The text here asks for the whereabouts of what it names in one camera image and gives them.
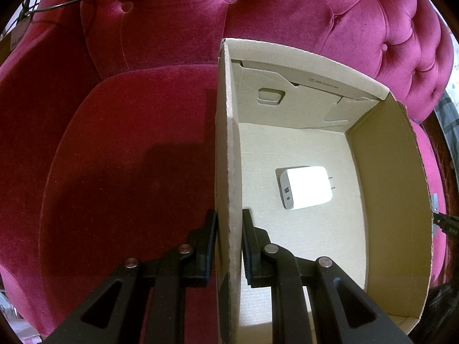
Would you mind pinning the cardboard box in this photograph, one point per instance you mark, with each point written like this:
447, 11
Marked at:
280, 107

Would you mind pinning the red velvet tufted sofa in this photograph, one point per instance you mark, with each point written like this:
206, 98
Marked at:
108, 127

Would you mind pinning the grey plaid blanket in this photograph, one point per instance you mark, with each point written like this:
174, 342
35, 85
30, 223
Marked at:
447, 115

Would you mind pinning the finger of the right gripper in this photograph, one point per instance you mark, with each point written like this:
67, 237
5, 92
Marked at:
448, 224

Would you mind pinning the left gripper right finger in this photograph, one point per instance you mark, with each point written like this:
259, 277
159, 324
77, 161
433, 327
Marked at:
312, 301

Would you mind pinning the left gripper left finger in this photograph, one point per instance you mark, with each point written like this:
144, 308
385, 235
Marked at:
144, 302

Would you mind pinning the large white plug charger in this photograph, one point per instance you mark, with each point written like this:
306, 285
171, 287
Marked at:
306, 186

